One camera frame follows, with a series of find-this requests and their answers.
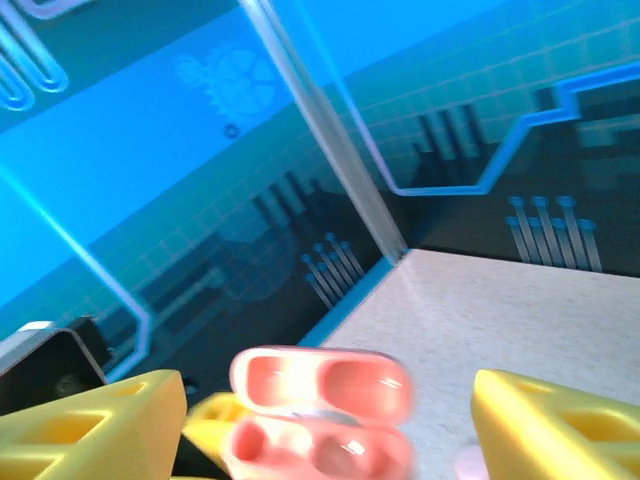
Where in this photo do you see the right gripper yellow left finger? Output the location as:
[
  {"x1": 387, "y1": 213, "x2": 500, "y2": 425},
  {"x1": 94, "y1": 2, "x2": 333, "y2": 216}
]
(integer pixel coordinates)
[{"x1": 0, "y1": 369, "x2": 189, "y2": 480}]

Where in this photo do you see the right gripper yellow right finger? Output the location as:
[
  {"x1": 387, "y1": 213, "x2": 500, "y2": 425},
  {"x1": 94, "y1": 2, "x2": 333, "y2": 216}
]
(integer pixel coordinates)
[{"x1": 472, "y1": 368, "x2": 640, "y2": 480}]

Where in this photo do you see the purple earbud charging case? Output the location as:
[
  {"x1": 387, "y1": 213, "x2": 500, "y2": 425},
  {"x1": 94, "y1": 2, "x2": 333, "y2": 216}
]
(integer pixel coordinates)
[{"x1": 455, "y1": 443, "x2": 485, "y2": 480}]

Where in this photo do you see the coral pink earbud charging case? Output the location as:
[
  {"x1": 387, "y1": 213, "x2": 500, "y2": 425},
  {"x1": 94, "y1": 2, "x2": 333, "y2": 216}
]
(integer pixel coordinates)
[{"x1": 228, "y1": 346, "x2": 417, "y2": 480}]

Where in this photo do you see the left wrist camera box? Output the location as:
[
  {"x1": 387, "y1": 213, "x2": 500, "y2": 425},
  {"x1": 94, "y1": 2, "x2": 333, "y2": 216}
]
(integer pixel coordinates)
[{"x1": 0, "y1": 313, "x2": 110, "y2": 417}]

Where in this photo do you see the aluminium frame post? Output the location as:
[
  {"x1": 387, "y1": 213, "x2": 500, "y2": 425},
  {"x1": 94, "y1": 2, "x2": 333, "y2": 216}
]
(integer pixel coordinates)
[{"x1": 238, "y1": 0, "x2": 410, "y2": 262}]

